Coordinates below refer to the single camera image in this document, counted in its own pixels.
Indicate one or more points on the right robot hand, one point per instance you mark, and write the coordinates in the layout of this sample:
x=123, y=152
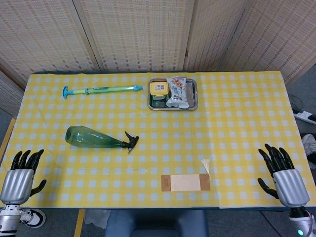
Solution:
x=290, y=185

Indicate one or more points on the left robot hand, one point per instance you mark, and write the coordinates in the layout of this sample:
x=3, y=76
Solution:
x=17, y=181

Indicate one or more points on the green spray bottle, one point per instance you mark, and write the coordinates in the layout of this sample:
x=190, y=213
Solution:
x=98, y=139

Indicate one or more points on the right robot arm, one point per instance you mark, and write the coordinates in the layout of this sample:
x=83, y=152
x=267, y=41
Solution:
x=302, y=221

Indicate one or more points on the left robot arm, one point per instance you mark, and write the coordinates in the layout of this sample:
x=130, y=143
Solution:
x=8, y=219

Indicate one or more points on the white black sneaker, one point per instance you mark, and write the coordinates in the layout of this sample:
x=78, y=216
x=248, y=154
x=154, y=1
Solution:
x=33, y=217

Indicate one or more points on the grey white sneaker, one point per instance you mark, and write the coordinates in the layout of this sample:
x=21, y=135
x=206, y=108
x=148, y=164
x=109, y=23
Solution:
x=309, y=145

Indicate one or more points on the white power strip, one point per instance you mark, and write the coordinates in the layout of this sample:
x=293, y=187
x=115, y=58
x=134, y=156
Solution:
x=305, y=115

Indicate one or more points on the green blue water pump toy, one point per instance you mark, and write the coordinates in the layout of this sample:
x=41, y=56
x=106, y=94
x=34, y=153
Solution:
x=98, y=90

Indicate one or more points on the metal tray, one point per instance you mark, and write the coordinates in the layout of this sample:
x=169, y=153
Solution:
x=192, y=96

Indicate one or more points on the yellow checkered tablecloth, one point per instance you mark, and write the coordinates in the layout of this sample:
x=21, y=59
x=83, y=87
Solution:
x=158, y=148

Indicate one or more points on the white snack packet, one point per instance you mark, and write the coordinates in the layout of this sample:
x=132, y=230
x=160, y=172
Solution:
x=177, y=93

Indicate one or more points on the yellow lidded container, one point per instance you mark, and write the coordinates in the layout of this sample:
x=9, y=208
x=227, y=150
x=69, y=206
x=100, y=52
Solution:
x=158, y=90

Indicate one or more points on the woven folding screen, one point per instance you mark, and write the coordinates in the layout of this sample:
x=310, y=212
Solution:
x=158, y=32

